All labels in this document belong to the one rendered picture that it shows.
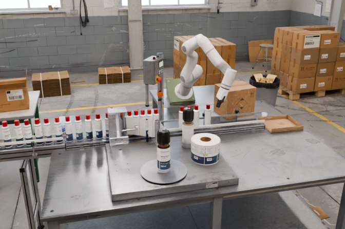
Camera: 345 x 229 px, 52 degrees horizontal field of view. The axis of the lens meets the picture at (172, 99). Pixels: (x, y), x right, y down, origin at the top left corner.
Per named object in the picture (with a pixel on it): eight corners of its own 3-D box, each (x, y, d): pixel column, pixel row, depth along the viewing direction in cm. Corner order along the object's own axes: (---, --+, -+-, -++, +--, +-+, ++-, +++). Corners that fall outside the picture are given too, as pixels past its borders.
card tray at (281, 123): (271, 133, 299) (271, 129, 298) (257, 121, 323) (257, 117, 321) (303, 129, 305) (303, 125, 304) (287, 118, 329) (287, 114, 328)
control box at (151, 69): (143, 83, 277) (142, 60, 271) (152, 78, 292) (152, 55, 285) (155, 85, 274) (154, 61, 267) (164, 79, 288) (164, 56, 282)
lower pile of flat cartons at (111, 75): (98, 84, 702) (97, 74, 694) (98, 77, 751) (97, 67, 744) (131, 82, 715) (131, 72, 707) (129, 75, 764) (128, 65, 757)
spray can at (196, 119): (193, 130, 293) (194, 107, 286) (191, 127, 298) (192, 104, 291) (199, 129, 294) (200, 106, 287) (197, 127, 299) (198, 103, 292)
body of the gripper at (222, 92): (219, 83, 293) (214, 96, 296) (223, 87, 284) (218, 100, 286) (227, 86, 295) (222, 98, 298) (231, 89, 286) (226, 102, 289)
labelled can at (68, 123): (66, 142, 271) (63, 117, 264) (66, 139, 276) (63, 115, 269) (73, 141, 272) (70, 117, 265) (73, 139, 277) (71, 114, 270)
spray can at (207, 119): (205, 129, 295) (206, 106, 288) (203, 126, 300) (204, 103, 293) (211, 128, 296) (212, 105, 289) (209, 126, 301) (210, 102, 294)
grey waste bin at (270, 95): (255, 124, 520) (259, 84, 499) (242, 113, 559) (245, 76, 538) (281, 121, 530) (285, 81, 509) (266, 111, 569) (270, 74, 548)
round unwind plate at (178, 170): (144, 187, 215) (144, 186, 215) (137, 162, 243) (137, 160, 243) (192, 181, 222) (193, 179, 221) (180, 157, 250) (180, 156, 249)
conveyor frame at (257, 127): (65, 150, 270) (64, 145, 269) (66, 144, 280) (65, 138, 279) (264, 129, 305) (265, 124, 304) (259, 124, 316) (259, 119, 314)
